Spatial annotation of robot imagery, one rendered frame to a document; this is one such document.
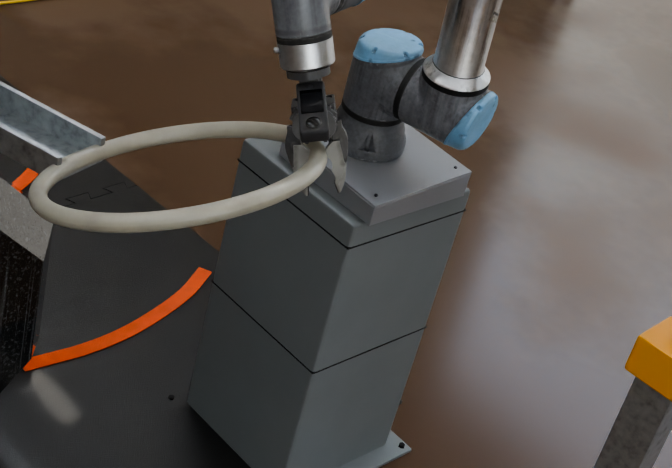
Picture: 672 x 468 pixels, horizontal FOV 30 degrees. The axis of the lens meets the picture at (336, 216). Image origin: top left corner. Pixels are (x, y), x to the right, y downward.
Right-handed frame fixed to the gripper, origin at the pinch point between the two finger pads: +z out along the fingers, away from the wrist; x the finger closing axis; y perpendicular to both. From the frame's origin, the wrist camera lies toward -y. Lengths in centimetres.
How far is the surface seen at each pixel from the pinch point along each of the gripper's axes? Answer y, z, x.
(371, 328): 81, 65, -3
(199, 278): 161, 80, 51
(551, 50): 409, 81, -94
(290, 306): 76, 55, 16
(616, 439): 10, 59, -48
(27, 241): 64, 27, 71
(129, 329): 130, 81, 68
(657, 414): 5, 51, -55
